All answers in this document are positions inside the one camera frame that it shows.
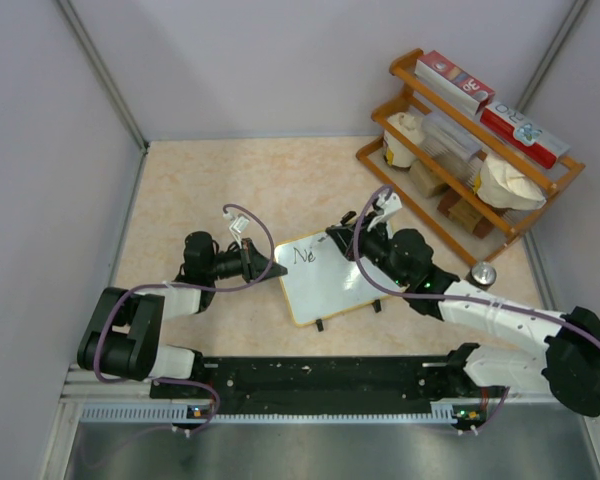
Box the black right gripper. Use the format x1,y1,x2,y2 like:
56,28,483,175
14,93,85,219
329,211,410,288

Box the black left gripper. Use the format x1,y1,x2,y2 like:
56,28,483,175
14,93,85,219
206,238,287,285

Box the white board yellow frame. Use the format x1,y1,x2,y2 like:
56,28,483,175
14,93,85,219
274,231,388,327

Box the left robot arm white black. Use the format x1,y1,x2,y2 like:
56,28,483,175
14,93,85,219
77,231,288,397

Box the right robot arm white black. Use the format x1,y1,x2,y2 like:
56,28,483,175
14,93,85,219
326,218,600,417

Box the tan block on shelf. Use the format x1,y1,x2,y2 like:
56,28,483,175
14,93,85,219
408,160,448,198

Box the cream paper cup left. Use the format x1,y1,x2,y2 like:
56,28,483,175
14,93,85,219
382,111,426,170

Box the brown red blocks on shelf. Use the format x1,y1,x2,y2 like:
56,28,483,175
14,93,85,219
437,189,494,239

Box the wooden two tier shelf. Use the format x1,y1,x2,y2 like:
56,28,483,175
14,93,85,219
356,49,585,266

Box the grey clear plastic box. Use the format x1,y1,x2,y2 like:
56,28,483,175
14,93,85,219
420,112,481,182

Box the red toothpaste box upper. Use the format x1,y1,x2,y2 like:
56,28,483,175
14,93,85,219
414,50,495,117

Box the red toothpaste box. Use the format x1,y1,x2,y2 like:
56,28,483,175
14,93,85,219
414,50,495,117
480,101,570,169

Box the red toothpaste box lower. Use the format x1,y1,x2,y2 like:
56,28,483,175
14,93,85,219
480,101,570,169

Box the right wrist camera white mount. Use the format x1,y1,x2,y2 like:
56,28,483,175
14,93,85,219
366,193,402,231

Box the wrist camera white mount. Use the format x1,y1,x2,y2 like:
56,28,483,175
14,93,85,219
223,212,250,247
366,193,402,231

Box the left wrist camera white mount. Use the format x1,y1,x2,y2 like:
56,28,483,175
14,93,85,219
223,212,250,247

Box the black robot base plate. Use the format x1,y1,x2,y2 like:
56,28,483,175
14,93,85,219
149,355,481,416

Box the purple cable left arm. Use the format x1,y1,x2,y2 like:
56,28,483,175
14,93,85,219
90,202,276,385

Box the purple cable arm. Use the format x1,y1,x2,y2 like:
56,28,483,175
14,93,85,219
353,184,600,409
90,202,276,385

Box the grey slotted cable duct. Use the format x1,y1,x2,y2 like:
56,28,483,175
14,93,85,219
79,399,486,426

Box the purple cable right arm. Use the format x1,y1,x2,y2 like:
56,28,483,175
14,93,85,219
353,184,600,409

